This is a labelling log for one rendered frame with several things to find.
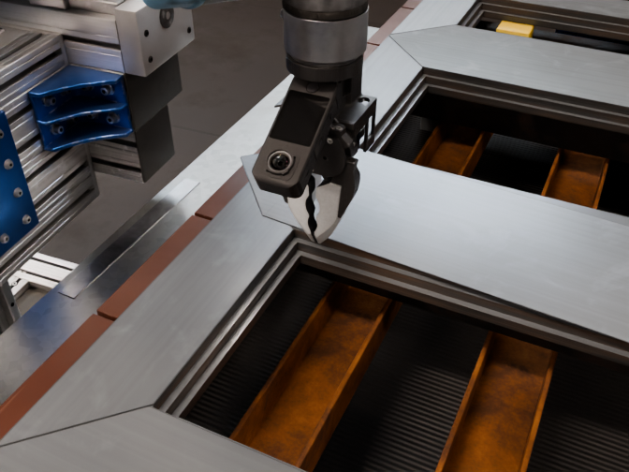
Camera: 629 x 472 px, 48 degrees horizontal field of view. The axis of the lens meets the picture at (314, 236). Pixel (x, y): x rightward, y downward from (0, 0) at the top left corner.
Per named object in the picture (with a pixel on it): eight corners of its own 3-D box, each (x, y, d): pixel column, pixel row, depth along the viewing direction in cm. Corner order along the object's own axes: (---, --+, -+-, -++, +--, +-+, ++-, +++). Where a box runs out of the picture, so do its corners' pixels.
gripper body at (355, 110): (376, 148, 74) (384, 38, 66) (343, 191, 68) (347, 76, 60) (311, 132, 76) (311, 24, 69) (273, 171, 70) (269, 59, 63)
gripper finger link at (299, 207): (334, 217, 80) (336, 147, 74) (312, 247, 75) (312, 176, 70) (310, 210, 81) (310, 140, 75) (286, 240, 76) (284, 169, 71)
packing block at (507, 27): (531, 44, 133) (534, 23, 130) (525, 54, 129) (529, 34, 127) (499, 38, 135) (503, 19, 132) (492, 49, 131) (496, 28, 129)
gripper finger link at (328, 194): (360, 225, 78) (364, 154, 73) (339, 256, 74) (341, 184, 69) (334, 217, 80) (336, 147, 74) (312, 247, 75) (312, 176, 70)
